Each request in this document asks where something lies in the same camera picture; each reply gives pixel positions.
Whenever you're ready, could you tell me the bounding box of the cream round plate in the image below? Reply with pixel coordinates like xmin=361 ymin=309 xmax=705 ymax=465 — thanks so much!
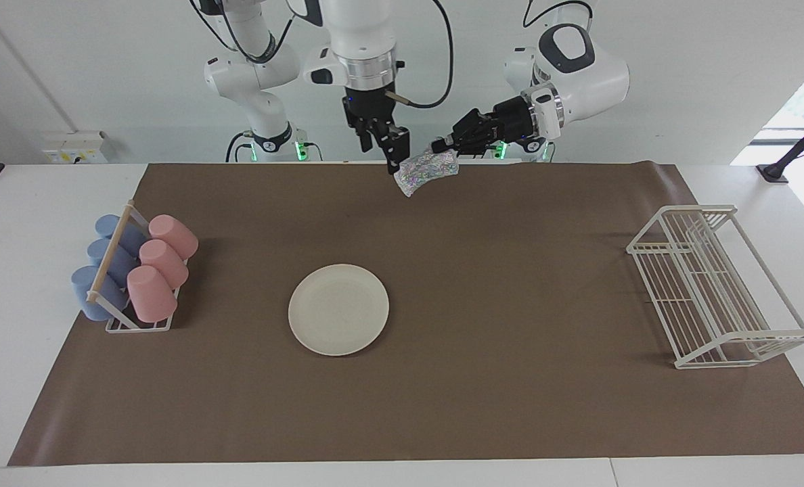
xmin=288 ymin=264 xmax=390 ymax=357

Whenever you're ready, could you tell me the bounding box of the pink plastic cup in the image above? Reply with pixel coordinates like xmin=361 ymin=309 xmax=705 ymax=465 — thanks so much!
xmin=148 ymin=214 xmax=199 ymax=261
xmin=139 ymin=239 xmax=189 ymax=290
xmin=127 ymin=265 xmax=178 ymax=323

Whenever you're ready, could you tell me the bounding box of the blue plastic cup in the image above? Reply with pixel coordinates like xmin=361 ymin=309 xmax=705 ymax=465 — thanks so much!
xmin=87 ymin=238 xmax=140 ymax=288
xmin=71 ymin=266 xmax=129 ymax=322
xmin=95 ymin=214 xmax=150 ymax=258

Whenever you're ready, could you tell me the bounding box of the brown table mat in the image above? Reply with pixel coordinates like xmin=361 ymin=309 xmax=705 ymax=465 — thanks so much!
xmin=7 ymin=161 xmax=804 ymax=467

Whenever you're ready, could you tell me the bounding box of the cup rack with wooden rod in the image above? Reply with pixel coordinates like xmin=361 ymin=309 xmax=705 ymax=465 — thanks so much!
xmin=86 ymin=200 xmax=189 ymax=333

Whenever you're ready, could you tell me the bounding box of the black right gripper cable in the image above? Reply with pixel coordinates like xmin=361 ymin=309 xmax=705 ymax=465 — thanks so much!
xmin=384 ymin=0 xmax=455 ymax=109

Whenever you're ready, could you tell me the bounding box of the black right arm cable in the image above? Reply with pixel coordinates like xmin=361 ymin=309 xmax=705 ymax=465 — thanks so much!
xmin=189 ymin=0 xmax=296 ymax=66

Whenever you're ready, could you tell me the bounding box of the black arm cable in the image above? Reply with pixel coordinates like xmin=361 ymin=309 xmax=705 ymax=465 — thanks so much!
xmin=522 ymin=0 xmax=594 ymax=30
xmin=189 ymin=0 xmax=296 ymax=66

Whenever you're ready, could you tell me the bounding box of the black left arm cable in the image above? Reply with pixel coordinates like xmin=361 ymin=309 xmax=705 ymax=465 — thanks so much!
xmin=522 ymin=0 xmax=594 ymax=30

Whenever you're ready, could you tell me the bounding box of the white wall socket box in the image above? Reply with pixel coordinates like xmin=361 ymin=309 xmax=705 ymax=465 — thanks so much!
xmin=41 ymin=131 xmax=109 ymax=165

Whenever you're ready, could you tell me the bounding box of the white wire dish rack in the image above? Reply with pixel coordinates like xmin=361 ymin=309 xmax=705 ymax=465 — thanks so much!
xmin=626 ymin=205 xmax=804 ymax=370

